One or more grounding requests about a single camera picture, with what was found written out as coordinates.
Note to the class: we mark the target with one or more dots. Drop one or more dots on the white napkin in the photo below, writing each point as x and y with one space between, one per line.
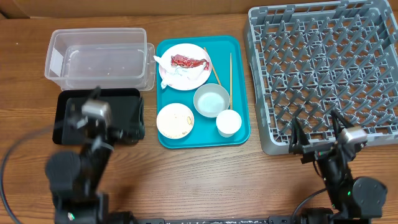
181 78

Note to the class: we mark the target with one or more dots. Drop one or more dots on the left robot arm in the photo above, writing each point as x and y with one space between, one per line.
74 178

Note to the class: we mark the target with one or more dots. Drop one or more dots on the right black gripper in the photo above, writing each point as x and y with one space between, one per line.
316 153

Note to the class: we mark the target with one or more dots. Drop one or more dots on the black plastic tray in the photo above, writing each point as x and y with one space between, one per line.
123 102

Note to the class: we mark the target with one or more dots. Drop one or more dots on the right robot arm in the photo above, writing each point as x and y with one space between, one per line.
354 200

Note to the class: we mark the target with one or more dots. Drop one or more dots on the grey-green bowl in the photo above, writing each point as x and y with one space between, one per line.
211 99

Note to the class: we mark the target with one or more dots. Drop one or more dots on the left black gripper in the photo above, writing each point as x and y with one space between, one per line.
141 125

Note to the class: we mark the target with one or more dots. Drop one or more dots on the clear plastic bin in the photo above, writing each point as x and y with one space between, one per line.
79 59

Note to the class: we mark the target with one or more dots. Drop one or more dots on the white paper cup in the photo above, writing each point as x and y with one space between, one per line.
228 122

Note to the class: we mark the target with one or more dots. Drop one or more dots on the grey dishwasher rack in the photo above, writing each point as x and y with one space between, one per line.
308 60

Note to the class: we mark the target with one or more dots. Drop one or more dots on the pink round plate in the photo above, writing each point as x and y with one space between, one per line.
188 50

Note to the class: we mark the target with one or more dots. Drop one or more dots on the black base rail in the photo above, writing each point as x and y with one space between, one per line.
269 220

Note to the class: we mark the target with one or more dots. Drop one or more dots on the teal serving tray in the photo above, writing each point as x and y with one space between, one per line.
225 55

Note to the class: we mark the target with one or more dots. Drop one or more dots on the red snack wrapper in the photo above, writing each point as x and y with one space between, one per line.
186 62

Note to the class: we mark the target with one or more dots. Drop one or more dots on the pink bowl with rice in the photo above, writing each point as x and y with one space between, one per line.
175 121

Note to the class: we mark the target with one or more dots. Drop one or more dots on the left wooden chopstick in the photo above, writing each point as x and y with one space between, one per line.
213 69

